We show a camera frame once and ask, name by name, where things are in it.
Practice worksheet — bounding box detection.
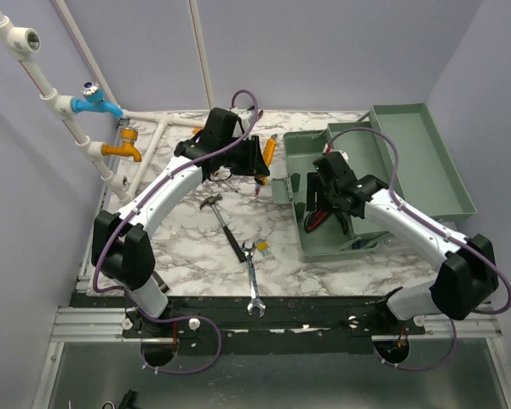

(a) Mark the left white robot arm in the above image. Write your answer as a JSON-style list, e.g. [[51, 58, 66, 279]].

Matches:
[[91, 108, 270, 337]]

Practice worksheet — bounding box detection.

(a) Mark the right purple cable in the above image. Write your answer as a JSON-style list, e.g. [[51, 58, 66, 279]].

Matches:
[[322, 126, 511, 372]]

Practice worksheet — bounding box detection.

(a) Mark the yellow handle tool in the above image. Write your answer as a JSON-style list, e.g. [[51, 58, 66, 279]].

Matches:
[[262, 134, 278, 167]]

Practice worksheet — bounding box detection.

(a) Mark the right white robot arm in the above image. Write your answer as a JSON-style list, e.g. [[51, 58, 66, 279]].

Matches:
[[307, 152, 498, 334]]

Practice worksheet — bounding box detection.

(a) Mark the yellow hex key set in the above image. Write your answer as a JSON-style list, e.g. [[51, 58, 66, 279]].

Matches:
[[255, 239, 272, 256]]

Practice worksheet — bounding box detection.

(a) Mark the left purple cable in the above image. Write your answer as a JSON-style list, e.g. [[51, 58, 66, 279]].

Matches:
[[92, 89, 260, 377]]

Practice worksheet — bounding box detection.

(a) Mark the claw hammer black handle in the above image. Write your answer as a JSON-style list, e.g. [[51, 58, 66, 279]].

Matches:
[[199, 194, 246, 262]]

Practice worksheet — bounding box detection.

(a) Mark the blue plastic tap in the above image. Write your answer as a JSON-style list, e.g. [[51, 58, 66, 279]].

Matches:
[[71, 81, 123, 119]]

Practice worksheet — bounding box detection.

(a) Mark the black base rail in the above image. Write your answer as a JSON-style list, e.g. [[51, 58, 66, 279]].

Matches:
[[70, 293, 426, 359]]

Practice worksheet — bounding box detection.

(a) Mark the white pvc pipe assembly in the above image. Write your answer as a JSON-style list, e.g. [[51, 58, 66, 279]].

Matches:
[[0, 1, 204, 204]]

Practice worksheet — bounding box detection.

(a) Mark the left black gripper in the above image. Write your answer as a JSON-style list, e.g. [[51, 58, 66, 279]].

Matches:
[[220, 135, 269, 176]]

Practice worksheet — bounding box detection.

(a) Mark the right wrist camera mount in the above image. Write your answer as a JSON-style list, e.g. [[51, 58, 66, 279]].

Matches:
[[323, 147, 351, 163]]

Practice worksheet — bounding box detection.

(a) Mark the silver open-end wrench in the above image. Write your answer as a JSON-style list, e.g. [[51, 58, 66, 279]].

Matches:
[[241, 243, 266, 318]]

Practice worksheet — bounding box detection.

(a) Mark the orange plastic tap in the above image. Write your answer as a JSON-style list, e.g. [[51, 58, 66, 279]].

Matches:
[[100, 128, 142, 163]]

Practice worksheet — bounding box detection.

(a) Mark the purple cable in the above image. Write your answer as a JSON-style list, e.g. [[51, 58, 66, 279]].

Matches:
[[92, 89, 260, 377], [322, 126, 511, 372]]

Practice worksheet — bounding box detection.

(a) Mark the red black utility knife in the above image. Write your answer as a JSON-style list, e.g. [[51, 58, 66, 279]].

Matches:
[[303, 210, 329, 233]]

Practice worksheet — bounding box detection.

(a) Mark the silver socket bar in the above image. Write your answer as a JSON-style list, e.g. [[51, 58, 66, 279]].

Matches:
[[152, 272, 169, 293]]

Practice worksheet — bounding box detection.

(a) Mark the small red blue screwdriver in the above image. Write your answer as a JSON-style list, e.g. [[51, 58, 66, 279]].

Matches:
[[255, 176, 267, 196]]

